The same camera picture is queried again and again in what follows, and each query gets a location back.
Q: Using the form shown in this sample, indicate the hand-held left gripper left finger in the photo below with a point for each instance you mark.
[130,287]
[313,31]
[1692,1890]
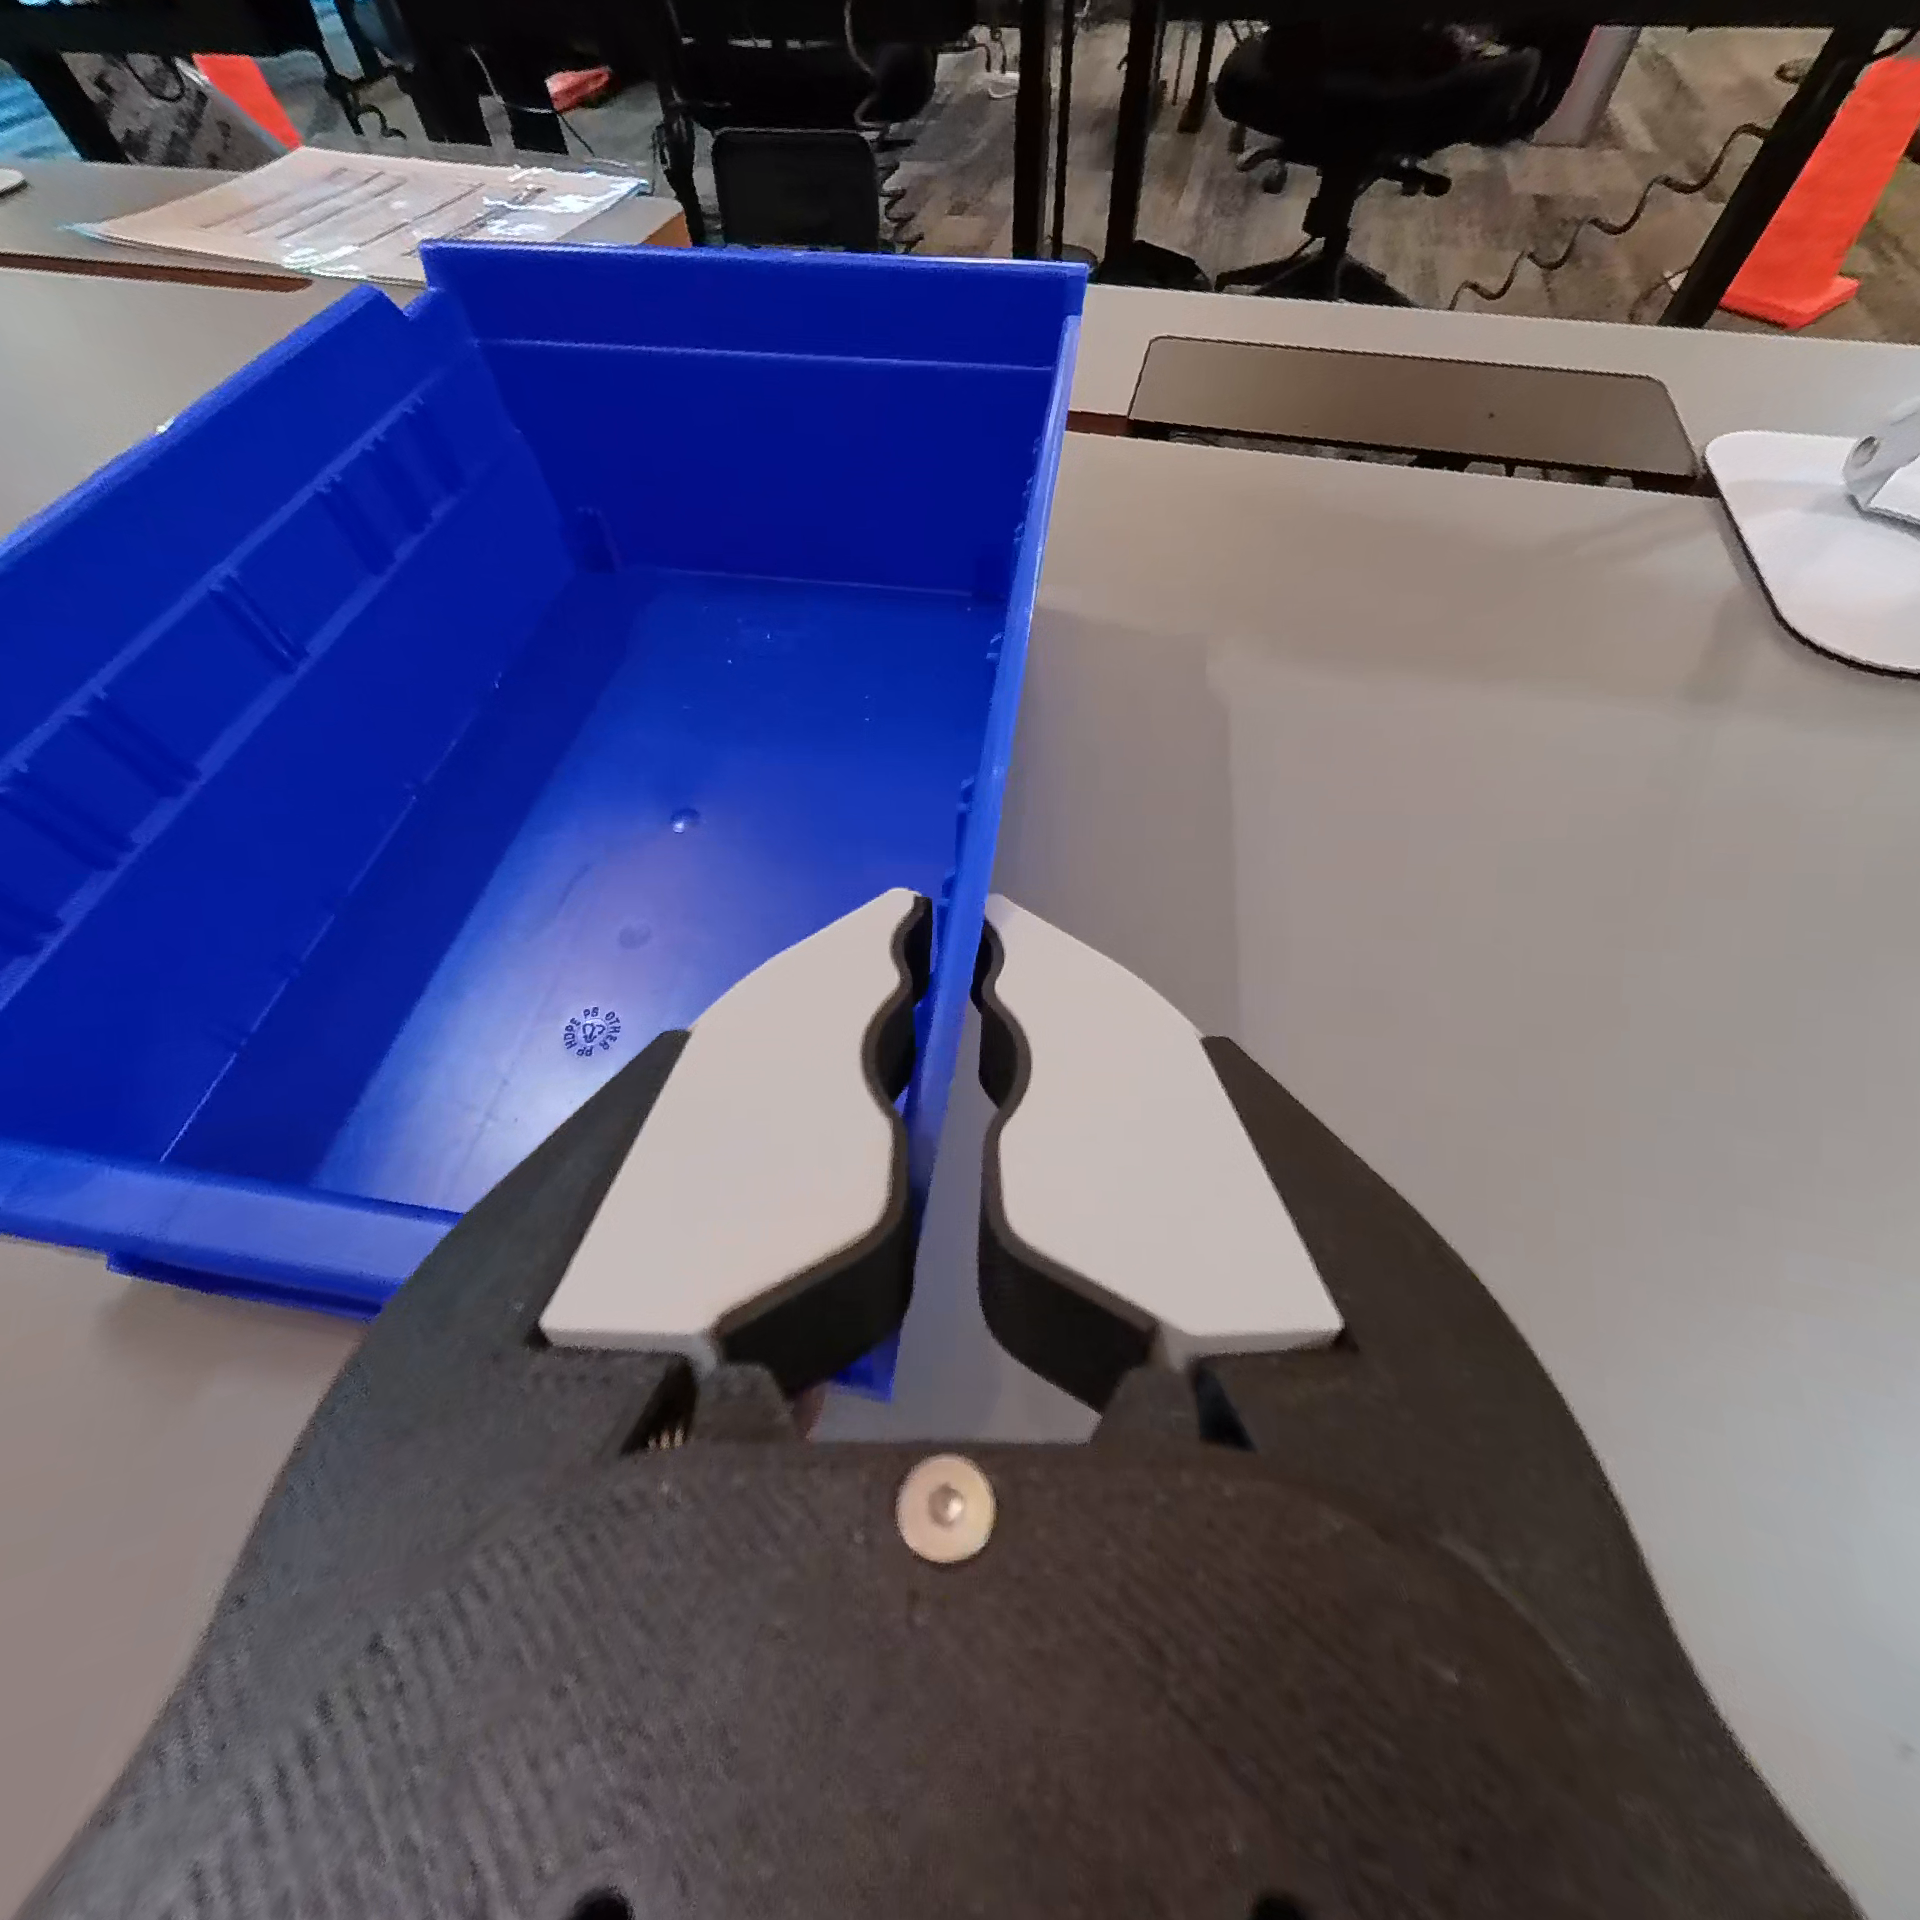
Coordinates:
[750,1186]

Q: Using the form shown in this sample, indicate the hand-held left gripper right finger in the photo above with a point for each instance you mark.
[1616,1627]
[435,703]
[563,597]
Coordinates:
[1155,1186]

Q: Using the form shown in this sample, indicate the blue plastic bin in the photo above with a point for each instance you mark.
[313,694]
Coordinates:
[524,827]

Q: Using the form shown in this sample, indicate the grey desk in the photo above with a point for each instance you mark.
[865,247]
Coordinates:
[1499,901]

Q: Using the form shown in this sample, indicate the wooden-top desk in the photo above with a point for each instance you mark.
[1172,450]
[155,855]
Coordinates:
[1096,135]

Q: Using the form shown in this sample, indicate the wood-edged side desk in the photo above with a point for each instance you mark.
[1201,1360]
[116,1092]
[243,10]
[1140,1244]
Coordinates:
[43,226]

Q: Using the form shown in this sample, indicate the white metal document stand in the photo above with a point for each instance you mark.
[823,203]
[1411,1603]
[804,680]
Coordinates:
[1816,541]

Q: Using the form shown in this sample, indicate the black desktop device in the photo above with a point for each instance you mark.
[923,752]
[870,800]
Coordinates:
[795,188]

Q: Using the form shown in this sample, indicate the white paper sheets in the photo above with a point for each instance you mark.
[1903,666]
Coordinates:
[345,211]

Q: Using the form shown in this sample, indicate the black office chair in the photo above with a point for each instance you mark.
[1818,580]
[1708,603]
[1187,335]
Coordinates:
[1366,106]

